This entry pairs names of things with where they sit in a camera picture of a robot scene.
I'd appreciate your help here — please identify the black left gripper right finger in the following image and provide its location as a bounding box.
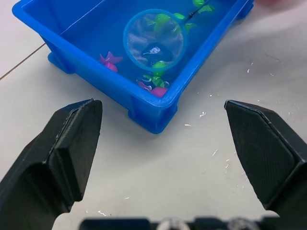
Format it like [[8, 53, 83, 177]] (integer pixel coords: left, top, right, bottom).
[[224, 100, 307, 230]]

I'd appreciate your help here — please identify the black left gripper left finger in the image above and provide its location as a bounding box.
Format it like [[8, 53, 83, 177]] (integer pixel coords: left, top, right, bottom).
[[0, 98, 104, 230]]

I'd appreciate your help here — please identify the pink toy fish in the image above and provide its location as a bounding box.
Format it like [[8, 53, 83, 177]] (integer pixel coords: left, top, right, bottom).
[[137, 80, 168, 98], [99, 50, 123, 72]]

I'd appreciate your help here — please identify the blue rimmed fish net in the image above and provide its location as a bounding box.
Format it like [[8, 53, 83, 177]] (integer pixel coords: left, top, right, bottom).
[[123, 0, 216, 72]]

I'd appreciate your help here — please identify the blue plastic tub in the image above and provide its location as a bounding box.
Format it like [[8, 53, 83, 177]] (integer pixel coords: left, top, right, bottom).
[[12, 0, 255, 135]]

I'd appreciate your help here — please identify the green toy fish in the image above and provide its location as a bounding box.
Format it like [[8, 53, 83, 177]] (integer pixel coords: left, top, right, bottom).
[[146, 13, 171, 33], [142, 60, 170, 87], [192, 0, 216, 14], [173, 12, 197, 31]]

